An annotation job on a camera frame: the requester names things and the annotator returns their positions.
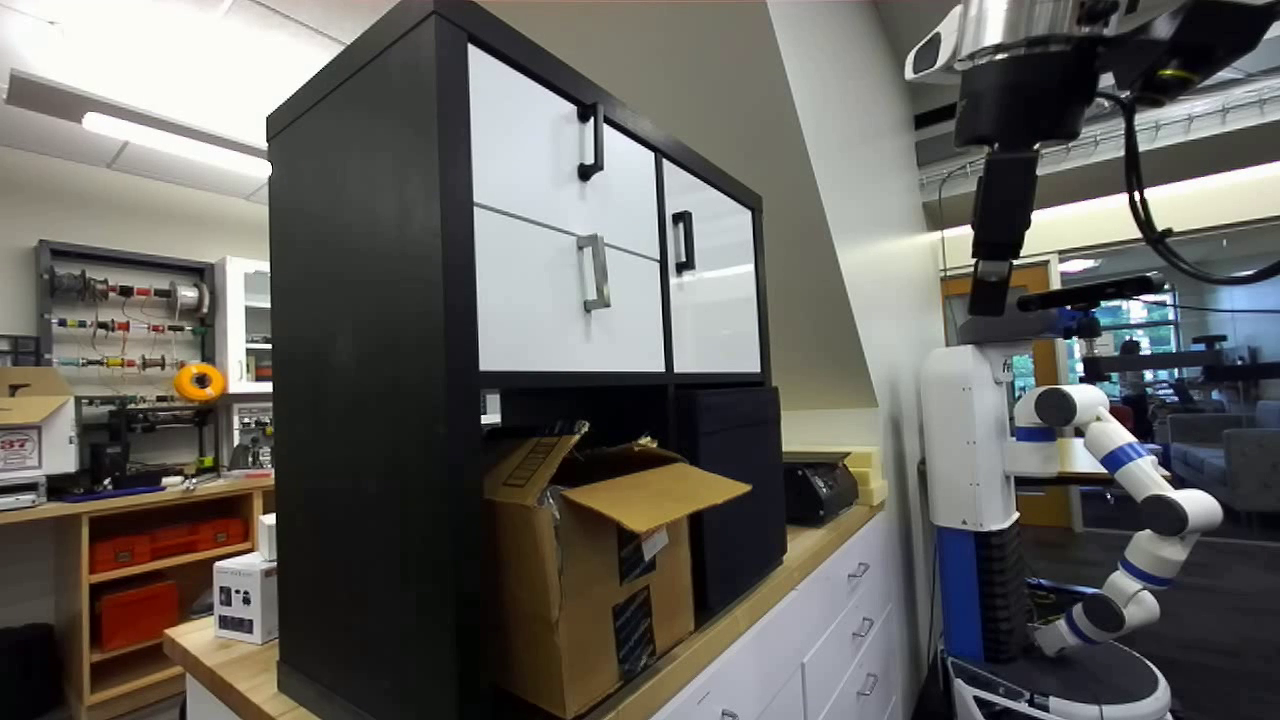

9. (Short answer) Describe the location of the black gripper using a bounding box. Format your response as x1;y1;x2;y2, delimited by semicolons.
958;149;1100;342

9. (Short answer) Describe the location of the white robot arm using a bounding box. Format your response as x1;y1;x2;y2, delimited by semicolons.
906;0;1275;346

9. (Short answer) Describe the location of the white blue mobile robot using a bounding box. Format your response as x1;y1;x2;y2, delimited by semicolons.
918;338;1228;720

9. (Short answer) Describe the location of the right white cabinet door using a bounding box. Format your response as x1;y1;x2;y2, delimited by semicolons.
665;165;760;371

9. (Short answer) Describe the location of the small black box on counter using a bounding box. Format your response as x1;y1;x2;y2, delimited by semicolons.
783;451;855;529

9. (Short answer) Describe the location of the black fabric storage bin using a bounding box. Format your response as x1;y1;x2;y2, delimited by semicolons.
673;382;791;619

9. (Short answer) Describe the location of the lower left white drawer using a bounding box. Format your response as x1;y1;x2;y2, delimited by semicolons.
472;208;665;371

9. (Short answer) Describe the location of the white drawer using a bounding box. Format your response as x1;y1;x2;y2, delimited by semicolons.
469;47;660;254
472;208;665;371

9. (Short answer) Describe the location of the upper left white drawer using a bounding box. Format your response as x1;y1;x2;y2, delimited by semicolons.
469;47;660;254

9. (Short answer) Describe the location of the white counter drawer cabinet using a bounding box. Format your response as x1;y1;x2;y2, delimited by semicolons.
164;504;912;720

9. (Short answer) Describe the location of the black cube shelf cabinet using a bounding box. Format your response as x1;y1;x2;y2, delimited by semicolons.
268;0;789;720

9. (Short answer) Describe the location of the open cardboard box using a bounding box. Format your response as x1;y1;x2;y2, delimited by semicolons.
484;425;747;720

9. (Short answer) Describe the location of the yellow tape roll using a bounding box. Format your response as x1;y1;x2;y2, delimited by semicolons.
171;359;227;405

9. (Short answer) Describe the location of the small white box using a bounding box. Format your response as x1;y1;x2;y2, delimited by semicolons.
211;553;275;643

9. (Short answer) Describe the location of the grey tool pegboard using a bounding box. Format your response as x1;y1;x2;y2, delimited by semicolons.
37;241;216;398

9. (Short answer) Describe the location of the wooden workbench shelf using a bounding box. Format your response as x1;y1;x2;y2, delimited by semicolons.
0;481;272;720

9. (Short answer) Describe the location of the cardboard box on workbench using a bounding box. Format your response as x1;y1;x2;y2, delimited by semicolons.
0;366;79;510

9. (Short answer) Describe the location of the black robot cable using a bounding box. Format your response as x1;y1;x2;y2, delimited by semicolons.
1100;76;1280;288

